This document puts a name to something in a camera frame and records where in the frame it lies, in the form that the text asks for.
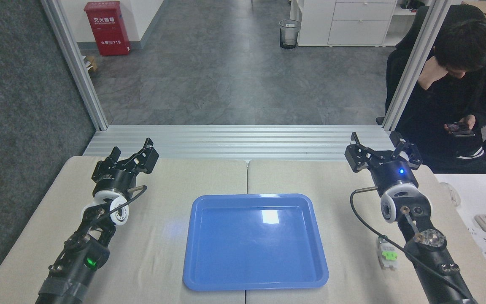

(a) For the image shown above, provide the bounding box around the small cardboard scrap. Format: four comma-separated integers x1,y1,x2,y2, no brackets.
81,54,98,73

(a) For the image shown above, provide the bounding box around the person's left hand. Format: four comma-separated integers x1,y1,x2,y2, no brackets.
457,114,477,132

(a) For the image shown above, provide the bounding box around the silver aluminium post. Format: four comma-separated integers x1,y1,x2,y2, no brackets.
40,0,109,132
382,0,453,132

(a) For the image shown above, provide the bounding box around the white green switch part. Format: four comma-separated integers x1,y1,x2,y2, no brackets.
376,236,401,271

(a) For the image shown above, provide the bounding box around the grey mesh trash bin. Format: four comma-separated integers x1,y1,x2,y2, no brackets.
279,19,301,50

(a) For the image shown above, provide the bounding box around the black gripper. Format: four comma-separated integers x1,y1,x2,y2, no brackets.
92,138,160,196
344,131,422,196

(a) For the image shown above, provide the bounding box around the white drawer cabinet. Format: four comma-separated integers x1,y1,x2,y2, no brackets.
289,0,417,47

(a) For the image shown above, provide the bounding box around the person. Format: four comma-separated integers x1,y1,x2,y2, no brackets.
385,17,486,174

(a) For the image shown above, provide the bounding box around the person's right hand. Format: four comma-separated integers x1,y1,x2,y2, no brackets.
418,57,448,90

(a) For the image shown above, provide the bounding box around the white computer mouse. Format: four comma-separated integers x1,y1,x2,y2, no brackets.
439,182,462,208

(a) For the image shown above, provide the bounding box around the blue plastic tray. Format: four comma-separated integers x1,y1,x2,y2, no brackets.
183,193,329,292

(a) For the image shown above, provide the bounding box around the dark smartphone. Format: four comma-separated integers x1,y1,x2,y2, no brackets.
444,122,475,138

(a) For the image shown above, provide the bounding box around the red fire extinguisher box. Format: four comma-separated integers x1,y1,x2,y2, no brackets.
84,1,131,57

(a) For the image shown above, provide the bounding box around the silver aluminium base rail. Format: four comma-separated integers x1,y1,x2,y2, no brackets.
82,125,415,163

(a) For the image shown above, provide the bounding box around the white power strip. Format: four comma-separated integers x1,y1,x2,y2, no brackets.
467,227,486,265

